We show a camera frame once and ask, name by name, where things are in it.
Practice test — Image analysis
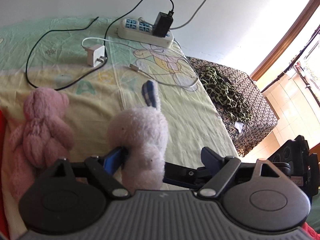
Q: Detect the pink-white plush rabbit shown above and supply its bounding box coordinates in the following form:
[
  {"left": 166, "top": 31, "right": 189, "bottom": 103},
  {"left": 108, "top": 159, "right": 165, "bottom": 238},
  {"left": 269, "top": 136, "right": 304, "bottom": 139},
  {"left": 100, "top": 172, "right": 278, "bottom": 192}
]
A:
[{"left": 106, "top": 80, "right": 169, "bottom": 193}]

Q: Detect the pink plush teddy bear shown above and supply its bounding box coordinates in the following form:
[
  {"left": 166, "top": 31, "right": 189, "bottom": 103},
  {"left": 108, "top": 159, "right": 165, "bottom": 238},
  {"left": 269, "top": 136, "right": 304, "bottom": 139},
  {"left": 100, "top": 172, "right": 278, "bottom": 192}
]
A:
[{"left": 9, "top": 87, "right": 74, "bottom": 202}]

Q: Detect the dark patterned blanket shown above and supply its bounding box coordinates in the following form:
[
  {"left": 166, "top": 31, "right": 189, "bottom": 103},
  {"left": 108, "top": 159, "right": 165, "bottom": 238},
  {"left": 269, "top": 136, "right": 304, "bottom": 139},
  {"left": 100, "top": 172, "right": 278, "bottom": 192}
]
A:
[{"left": 188, "top": 57, "right": 278, "bottom": 157}]

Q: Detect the green leopard print cloth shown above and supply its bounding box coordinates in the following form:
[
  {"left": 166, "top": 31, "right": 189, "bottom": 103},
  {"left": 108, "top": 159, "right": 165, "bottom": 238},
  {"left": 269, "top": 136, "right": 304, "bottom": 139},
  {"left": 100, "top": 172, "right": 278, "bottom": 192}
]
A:
[{"left": 198, "top": 66, "right": 251, "bottom": 122}]

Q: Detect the pastel cartoon bed sheet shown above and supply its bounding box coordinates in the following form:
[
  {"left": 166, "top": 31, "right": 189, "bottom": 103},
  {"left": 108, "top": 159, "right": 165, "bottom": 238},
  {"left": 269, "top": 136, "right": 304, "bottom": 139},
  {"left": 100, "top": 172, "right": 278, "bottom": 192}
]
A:
[{"left": 0, "top": 16, "right": 239, "bottom": 238}]

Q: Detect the white usb charger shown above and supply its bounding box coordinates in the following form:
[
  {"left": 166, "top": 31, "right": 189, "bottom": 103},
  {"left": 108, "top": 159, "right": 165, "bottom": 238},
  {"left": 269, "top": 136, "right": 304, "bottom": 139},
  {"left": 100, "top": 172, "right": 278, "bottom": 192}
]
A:
[{"left": 86, "top": 44, "right": 107, "bottom": 68}]

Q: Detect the red cardboard box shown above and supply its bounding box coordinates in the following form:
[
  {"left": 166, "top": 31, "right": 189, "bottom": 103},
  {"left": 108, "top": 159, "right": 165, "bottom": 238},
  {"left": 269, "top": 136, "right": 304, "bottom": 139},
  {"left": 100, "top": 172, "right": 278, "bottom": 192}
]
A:
[{"left": 0, "top": 112, "right": 10, "bottom": 239}]

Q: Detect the white power strip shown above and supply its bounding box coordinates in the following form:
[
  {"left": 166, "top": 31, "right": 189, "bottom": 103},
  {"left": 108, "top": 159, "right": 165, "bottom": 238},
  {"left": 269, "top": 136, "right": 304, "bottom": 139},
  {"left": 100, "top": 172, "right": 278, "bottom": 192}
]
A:
[{"left": 117, "top": 18, "right": 174, "bottom": 48}]

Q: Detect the black power adapter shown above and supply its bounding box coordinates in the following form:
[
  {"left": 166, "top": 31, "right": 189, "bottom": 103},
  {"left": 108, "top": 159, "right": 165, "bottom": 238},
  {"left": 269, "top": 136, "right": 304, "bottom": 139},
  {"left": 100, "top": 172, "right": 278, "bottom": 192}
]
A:
[{"left": 152, "top": 10, "right": 174, "bottom": 37}]

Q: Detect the white usb cable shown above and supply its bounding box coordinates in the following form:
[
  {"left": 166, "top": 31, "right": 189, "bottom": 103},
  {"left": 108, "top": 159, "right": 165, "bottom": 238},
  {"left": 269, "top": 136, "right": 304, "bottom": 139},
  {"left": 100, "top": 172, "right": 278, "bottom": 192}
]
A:
[{"left": 81, "top": 37, "right": 200, "bottom": 88}]

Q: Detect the grey power strip cord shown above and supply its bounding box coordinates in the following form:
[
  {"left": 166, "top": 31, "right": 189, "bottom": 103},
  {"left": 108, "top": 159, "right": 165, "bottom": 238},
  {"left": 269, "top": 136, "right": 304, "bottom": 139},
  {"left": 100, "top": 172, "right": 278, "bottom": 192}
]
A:
[{"left": 170, "top": 0, "right": 219, "bottom": 30}]

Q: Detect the black charger cable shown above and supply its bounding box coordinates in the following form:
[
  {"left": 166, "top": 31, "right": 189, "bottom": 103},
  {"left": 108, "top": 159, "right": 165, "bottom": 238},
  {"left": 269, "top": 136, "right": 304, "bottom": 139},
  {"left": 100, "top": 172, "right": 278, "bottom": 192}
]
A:
[{"left": 25, "top": 0, "right": 175, "bottom": 91}]

